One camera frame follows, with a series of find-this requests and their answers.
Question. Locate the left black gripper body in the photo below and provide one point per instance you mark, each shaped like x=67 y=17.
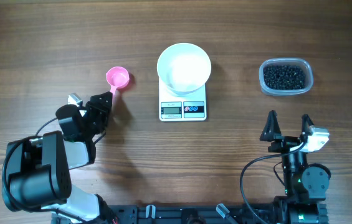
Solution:
x=90 y=130

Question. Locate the white digital kitchen scale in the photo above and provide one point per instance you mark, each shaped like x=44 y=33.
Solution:
x=185 y=107

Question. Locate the white ceramic bowl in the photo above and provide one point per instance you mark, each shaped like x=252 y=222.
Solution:
x=183 y=68

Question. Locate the black beans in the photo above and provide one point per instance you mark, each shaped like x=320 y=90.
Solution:
x=284 y=77

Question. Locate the left grey rail clamp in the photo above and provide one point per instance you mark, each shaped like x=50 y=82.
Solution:
x=150 y=212

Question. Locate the right grey rail clamp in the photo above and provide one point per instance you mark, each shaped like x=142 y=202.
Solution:
x=222 y=210

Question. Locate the grey rail clamp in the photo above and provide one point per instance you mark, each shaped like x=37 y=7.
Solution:
x=222 y=210
x=150 y=212

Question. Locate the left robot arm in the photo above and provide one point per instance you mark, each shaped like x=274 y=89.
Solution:
x=36 y=169

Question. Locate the clear plastic food container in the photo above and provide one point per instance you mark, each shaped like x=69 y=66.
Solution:
x=303 y=64

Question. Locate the pink plastic measuring scoop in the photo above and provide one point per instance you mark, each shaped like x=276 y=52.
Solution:
x=117 y=78

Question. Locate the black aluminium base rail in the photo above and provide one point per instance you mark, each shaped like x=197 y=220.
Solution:
x=238 y=214

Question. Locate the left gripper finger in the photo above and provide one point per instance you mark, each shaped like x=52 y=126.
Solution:
x=97 y=109
x=105 y=103

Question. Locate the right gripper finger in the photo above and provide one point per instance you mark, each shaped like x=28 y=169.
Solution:
x=306 y=126
x=271 y=130

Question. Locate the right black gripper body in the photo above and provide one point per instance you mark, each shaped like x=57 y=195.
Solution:
x=284 y=144

